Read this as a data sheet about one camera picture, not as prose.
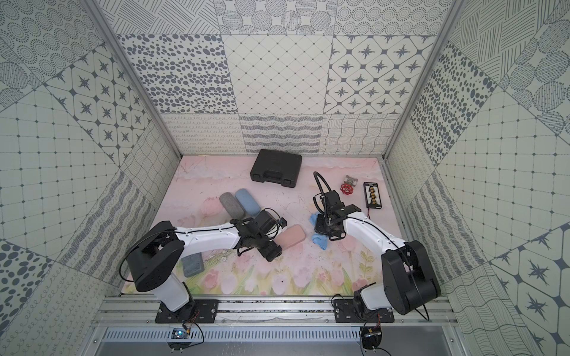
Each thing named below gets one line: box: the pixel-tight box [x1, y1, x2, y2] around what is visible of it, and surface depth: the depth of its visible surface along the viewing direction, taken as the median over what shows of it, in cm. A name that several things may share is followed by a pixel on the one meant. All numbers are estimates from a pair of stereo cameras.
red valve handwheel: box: [339, 183, 354, 196], surface depth 106 cm
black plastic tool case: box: [250, 149, 303, 188], surface depth 113 cm
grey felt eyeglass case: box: [218, 192, 245, 220], surface depth 100 cm
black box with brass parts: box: [362, 181, 383, 210], surface depth 106 cm
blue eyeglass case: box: [234, 188, 261, 217], surface depth 102 cm
